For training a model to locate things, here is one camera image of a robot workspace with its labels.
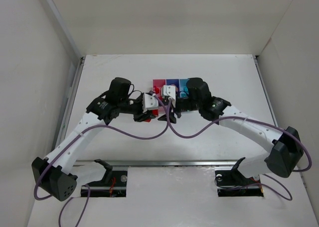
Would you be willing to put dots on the aluminium rail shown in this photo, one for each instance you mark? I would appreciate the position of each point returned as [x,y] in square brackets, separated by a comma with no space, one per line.
[162,163]

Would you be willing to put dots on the light blue container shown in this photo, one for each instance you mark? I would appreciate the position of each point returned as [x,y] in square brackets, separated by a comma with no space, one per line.
[183,90]

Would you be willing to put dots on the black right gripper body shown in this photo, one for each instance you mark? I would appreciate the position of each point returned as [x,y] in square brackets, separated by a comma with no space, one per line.
[173,113]

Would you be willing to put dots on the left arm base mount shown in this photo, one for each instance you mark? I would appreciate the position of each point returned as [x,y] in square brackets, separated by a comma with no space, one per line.
[112,185]

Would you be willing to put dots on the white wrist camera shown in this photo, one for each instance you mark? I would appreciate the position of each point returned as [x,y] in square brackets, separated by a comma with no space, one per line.
[149,102]
[168,91]

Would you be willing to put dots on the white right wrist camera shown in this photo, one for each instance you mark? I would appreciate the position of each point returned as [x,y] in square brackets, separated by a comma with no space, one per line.
[168,91]

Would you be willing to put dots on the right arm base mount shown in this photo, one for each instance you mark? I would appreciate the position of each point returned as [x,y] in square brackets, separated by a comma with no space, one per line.
[231,183]

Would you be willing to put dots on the pink container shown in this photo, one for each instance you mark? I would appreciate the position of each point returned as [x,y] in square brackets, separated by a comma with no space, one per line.
[159,83]

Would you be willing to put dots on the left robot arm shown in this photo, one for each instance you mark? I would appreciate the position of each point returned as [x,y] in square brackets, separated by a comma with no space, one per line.
[55,175]

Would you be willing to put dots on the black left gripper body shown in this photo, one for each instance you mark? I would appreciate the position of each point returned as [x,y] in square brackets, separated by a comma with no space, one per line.
[139,116]

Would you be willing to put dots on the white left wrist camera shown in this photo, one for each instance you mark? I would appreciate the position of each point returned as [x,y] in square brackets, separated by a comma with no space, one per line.
[149,102]

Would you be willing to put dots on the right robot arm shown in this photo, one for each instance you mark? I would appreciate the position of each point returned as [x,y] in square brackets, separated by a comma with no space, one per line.
[283,148]

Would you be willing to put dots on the red round lego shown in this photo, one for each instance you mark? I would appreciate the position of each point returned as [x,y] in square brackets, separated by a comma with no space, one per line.
[156,89]

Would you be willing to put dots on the purple-blue container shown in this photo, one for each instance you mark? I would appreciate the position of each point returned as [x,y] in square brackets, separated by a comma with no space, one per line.
[173,82]

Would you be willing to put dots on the red lego pile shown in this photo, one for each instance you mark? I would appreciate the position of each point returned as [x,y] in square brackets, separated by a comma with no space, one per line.
[153,113]

